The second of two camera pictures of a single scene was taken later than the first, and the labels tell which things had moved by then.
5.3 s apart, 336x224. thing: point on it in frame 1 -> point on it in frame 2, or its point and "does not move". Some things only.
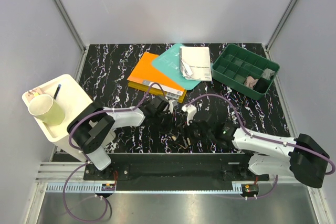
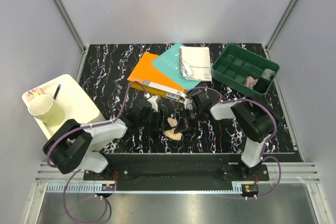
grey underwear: (267, 73) does not move
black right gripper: (191, 123) -> (184, 123)
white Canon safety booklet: (195, 63) does not move
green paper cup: (44, 107) does not move
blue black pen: (57, 91) does not move
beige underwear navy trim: (186, 141) -> (170, 133)
